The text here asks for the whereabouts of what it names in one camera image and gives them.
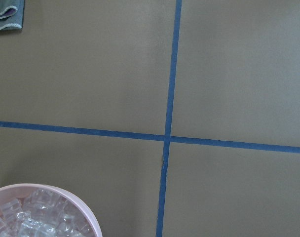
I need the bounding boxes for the pile of clear ice cubes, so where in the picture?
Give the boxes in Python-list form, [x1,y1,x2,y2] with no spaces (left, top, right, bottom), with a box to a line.
[0,189,95,237]

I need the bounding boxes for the grey folded cloth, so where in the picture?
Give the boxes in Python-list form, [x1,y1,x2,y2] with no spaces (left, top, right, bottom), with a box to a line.
[0,0,25,31]

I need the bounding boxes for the pink bowl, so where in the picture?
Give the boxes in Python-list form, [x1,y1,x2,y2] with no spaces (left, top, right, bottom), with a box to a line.
[0,183,103,237]

